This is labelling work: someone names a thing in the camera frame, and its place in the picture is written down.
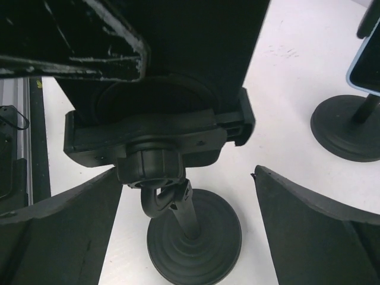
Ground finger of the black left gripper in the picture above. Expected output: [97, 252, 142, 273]
[1, 1, 150, 82]

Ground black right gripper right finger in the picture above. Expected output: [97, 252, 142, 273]
[252, 166, 379, 284]

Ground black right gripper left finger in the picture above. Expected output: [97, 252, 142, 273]
[1, 168, 122, 284]

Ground black round-base phone stand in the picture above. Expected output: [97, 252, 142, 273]
[62, 74, 255, 284]
[310, 1, 379, 163]

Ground phone in light blue case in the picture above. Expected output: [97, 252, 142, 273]
[346, 20, 379, 97]

